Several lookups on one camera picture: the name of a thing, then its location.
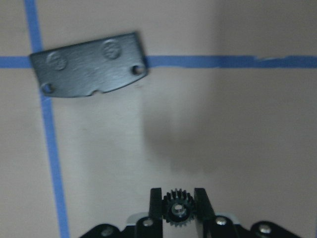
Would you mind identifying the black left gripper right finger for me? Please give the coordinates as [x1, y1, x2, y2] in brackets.
[194, 188, 215, 238]

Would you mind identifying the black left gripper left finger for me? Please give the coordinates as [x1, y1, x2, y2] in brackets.
[149, 188, 163, 238]

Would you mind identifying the small black bearing gear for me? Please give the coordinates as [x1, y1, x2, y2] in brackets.
[162, 189, 196, 227]

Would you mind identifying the black brake pad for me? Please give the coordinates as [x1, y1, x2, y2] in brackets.
[29, 32, 148, 98]

